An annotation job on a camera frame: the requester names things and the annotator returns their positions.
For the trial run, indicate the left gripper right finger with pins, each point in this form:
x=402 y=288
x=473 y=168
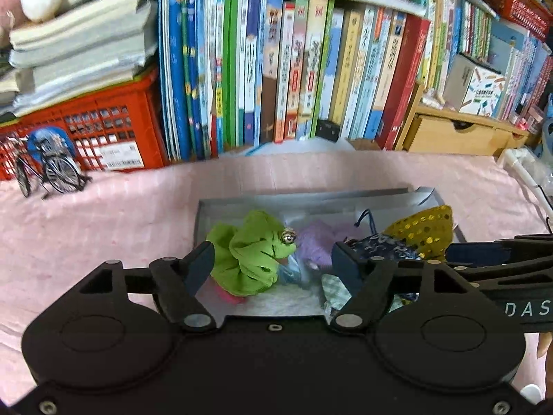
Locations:
x=369 y=282

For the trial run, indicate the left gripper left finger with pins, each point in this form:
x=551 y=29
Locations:
x=176 y=283

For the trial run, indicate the dark blue patterned pouch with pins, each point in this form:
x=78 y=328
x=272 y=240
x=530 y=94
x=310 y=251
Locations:
x=379 y=244

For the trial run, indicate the green white patterned cloth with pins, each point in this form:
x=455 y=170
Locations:
x=336 y=294

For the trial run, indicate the pink scrunchie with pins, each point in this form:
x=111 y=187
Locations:
x=228 y=297

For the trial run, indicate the purple soft scrunchie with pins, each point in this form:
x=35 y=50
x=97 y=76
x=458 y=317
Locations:
x=314 y=243

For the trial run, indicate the green scrunchie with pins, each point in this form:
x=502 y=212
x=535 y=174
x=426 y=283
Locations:
x=247 y=257

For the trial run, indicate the light blue face mask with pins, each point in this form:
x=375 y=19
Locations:
x=294 y=272

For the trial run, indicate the white cotton fluff ball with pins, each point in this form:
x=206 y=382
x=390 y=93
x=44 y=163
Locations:
x=283 y=301

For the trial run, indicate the person's right hand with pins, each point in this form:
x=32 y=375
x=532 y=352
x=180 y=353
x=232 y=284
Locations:
x=544 y=344

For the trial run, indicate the grey cardboard box tray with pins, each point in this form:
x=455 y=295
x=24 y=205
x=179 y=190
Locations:
x=298 y=211

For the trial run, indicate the blue Stitch plush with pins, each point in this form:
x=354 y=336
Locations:
x=547 y=133

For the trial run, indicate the pink tablecloth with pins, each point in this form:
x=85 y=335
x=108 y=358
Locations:
x=48 y=245

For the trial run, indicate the red plastic crate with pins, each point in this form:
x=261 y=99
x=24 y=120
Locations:
x=116 y=128

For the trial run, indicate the wooden drawer organizer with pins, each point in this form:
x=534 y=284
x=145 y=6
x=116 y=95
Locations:
x=441 y=131

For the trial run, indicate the miniature black bicycle model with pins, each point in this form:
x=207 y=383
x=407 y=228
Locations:
x=50 y=162

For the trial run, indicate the white patterned box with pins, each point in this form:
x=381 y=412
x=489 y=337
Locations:
x=471 y=88

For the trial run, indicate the right row of books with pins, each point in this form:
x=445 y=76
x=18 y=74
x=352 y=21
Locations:
x=519 y=56

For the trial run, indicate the row of upright books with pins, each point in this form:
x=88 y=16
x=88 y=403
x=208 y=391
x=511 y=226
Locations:
x=243 y=73

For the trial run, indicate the stack of lying books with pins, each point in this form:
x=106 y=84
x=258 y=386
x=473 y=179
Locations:
x=88 y=45

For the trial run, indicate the small red basket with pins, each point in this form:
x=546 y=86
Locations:
x=531 y=14

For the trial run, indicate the white tube with cable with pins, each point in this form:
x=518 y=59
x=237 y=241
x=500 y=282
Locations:
x=532 y=172

